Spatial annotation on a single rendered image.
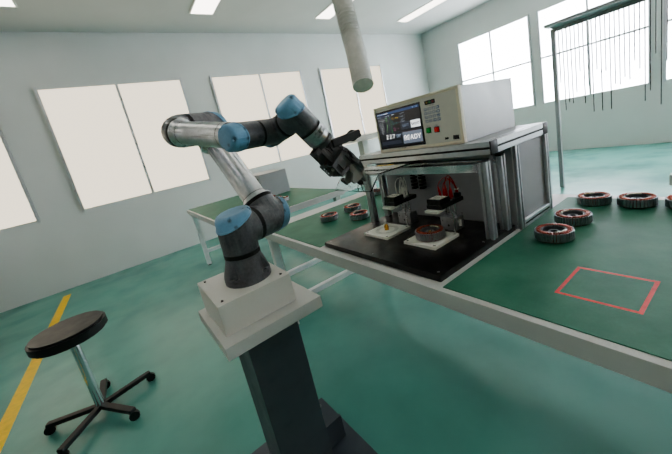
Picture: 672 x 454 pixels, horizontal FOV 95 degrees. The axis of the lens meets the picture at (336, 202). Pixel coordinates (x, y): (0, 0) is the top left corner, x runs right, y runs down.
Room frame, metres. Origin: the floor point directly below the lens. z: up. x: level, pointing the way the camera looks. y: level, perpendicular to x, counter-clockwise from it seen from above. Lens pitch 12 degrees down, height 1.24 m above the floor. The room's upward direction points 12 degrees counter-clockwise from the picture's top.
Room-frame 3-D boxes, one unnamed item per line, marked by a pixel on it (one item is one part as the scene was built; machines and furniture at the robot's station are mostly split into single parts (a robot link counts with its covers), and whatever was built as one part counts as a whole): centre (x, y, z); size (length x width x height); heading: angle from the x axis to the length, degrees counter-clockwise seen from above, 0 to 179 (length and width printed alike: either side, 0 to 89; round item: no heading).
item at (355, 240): (1.24, -0.28, 0.76); 0.64 x 0.47 x 0.02; 33
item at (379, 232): (1.34, -0.20, 0.78); 0.15 x 0.15 x 0.01; 33
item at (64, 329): (1.56, 1.56, 0.28); 0.54 x 0.49 x 0.56; 123
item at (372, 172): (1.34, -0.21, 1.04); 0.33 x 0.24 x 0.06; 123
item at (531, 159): (1.18, -0.78, 0.91); 0.28 x 0.03 x 0.32; 123
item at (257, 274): (0.97, 0.34, 0.90); 0.15 x 0.15 x 0.10
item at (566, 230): (0.97, -0.70, 0.77); 0.11 x 0.11 x 0.04
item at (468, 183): (1.37, -0.48, 0.92); 0.66 x 0.01 x 0.30; 33
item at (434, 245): (1.13, -0.33, 0.78); 0.15 x 0.15 x 0.01; 33
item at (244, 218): (0.97, 0.33, 1.02); 0.13 x 0.12 x 0.14; 141
